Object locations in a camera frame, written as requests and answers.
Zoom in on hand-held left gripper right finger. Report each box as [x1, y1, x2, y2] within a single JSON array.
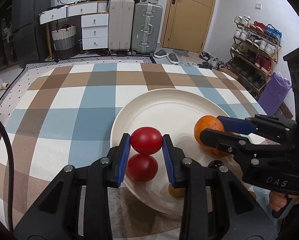
[[162, 134, 279, 240]]

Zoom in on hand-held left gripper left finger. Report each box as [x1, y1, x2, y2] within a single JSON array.
[[13, 133, 131, 240]]

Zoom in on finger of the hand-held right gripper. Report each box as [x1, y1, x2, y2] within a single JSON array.
[[200, 128, 282, 157], [217, 114, 297, 140]]

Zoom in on orange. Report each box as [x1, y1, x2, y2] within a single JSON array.
[[194, 115, 234, 158]]

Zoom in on red tomato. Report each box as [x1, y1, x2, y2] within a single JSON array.
[[130, 127, 163, 155], [127, 154, 159, 182]]

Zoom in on dark purple plum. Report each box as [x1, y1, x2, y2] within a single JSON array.
[[208, 160, 224, 170]]

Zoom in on brown longan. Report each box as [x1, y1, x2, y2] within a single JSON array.
[[168, 183, 186, 199]]

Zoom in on cream round plate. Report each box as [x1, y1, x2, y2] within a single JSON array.
[[110, 89, 242, 217]]

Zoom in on person's right hand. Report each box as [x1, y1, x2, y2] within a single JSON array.
[[269, 190, 299, 212]]

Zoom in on purple bag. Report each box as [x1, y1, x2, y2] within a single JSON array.
[[258, 72, 293, 117]]

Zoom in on brown doormat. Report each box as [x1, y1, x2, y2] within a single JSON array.
[[277, 102, 294, 119]]

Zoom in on checked tablecloth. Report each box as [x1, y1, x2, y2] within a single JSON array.
[[0, 62, 272, 240]]

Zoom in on metal shoe rack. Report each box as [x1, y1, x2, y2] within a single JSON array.
[[226, 15, 283, 101]]

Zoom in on wooden door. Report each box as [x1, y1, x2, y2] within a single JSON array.
[[161, 0, 219, 53]]

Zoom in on white desk with drawers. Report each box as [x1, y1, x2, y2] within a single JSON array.
[[39, 0, 109, 55]]

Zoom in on wicker basket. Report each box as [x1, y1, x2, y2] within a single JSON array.
[[51, 24, 79, 60]]

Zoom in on beige suitcase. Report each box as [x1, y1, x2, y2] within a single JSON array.
[[107, 0, 135, 56]]

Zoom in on silver suitcase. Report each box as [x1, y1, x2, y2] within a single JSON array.
[[131, 2, 163, 57]]

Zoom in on beige slippers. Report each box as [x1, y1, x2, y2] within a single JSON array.
[[0, 82, 10, 99]]

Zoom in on dark grey refrigerator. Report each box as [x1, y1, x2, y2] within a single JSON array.
[[11, 0, 58, 68]]

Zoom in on black cable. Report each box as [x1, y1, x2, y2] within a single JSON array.
[[0, 110, 15, 232]]

